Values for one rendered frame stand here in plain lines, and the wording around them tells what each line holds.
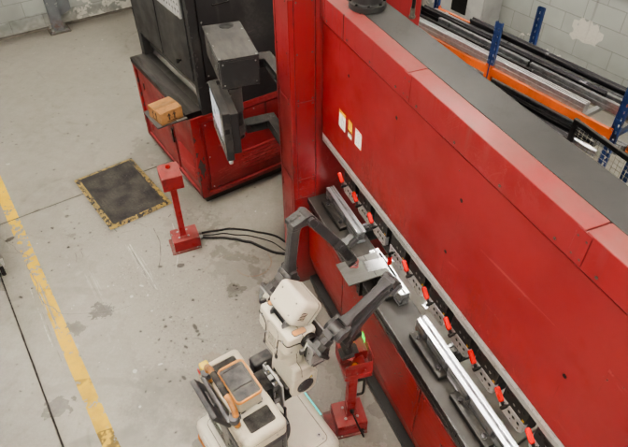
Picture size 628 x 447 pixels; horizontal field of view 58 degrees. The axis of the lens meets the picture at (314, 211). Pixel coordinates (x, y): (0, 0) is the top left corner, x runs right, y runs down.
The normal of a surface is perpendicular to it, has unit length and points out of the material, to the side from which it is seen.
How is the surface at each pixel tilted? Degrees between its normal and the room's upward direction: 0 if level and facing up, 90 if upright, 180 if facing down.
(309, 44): 90
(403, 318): 0
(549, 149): 0
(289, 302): 47
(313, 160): 90
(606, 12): 90
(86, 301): 0
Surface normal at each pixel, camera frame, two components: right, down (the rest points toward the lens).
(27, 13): 0.57, 0.55
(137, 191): 0.00, -0.74
